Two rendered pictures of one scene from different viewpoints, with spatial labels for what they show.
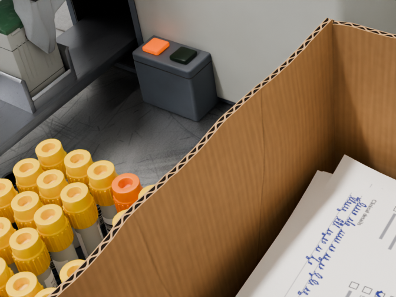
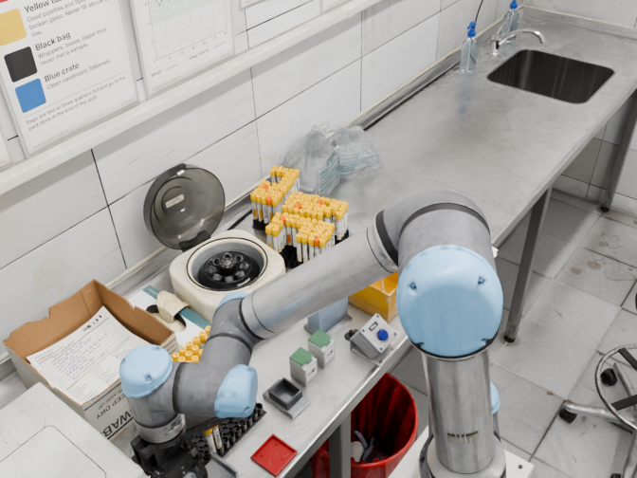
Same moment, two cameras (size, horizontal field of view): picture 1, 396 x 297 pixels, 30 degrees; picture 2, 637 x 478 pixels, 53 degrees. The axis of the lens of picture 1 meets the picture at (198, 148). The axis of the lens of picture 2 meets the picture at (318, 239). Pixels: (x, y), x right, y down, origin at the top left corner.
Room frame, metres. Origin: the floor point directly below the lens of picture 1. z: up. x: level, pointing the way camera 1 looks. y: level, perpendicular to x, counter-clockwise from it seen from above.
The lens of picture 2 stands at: (1.14, 0.32, 2.02)
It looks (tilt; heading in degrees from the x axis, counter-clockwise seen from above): 39 degrees down; 176
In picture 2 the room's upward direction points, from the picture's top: 2 degrees counter-clockwise
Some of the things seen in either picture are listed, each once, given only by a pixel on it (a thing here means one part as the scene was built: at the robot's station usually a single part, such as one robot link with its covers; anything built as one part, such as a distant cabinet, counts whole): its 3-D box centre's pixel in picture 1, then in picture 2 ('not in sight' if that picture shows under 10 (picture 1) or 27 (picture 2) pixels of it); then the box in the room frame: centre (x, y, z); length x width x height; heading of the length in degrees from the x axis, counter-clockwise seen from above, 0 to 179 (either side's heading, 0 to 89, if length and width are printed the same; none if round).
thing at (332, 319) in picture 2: not in sight; (327, 309); (0.06, 0.42, 0.92); 0.10 x 0.07 x 0.10; 131
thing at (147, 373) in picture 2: not in sight; (152, 385); (0.51, 0.11, 1.26); 0.09 x 0.08 x 0.11; 78
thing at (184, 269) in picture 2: not in sight; (234, 284); (-0.05, 0.19, 0.94); 0.30 x 0.24 x 0.12; 37
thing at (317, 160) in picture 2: not in sight; (308, 159); (-0.55, 0.42, 0.97); 0.26 x 0.17 x 0.19; 150
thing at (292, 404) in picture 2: not in sight; (285, 395); (0.27, 0.30, 0.89); 0.09 x 0.05 x 0.04; 44
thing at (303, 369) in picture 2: not in sight; (302, 366); (0.21, 0.34, 0.91); 0.05 x 0.04 x 0.07; 46
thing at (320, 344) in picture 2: not in sight; (321, 348); (0.16, 0.39, 0.91); 0.05 x 0.04 x 0.07; 46
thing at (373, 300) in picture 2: not in sight; (381, 284); (-0.02, 0.56, 0.93); 0.13 x 0.13 x 0.10; 45
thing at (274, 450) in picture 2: not in sight; (274, 454); (0.40, 0.27, 0.88); 0.07 x 0.07 x 0.01; 46
